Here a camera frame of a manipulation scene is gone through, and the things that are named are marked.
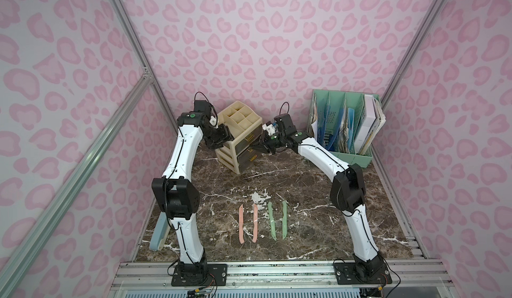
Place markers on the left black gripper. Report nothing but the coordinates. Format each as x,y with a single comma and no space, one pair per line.
220,136

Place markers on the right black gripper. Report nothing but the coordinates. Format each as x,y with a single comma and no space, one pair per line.
268,143

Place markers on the beige desktop drawer organizer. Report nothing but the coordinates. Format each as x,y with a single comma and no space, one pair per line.
246,127

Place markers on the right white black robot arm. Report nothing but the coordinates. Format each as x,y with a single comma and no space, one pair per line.
347,193

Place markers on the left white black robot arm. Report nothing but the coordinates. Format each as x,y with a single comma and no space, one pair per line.
176,195

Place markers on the left green fruit knife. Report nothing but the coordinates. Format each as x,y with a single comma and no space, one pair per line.
272,221

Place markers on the green fruit knife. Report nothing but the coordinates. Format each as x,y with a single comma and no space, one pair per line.
284,219
272,221

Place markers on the right green fruit knife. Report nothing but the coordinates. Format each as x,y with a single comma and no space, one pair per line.
284,219

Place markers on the right pink fruit knife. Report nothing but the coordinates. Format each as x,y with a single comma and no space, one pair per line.
255,223

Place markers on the pink fruit knife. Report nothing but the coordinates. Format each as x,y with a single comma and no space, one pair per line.
255,223
241,222

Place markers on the left pink fruit knife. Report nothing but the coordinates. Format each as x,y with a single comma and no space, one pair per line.
241,222

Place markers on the blue folders in rack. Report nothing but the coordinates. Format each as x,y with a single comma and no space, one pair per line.
338,127

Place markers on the green file organizer rack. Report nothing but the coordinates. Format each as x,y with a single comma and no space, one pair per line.
355,101

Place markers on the blue white calculator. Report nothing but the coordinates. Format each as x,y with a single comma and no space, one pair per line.
160,233

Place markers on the white book in rack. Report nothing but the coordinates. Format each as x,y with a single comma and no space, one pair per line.
371,121

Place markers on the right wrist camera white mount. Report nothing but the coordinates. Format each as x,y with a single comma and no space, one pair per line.
270,128

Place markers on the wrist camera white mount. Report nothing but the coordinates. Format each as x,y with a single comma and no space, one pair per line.
270,128
214,121

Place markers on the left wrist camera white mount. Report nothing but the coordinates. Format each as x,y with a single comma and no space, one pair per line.
214,121

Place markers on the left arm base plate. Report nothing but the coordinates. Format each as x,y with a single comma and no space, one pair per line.
188,275

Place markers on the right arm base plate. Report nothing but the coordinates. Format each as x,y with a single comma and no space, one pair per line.
359,274

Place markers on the aluminium mounting rail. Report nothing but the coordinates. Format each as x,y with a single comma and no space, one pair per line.
294,278

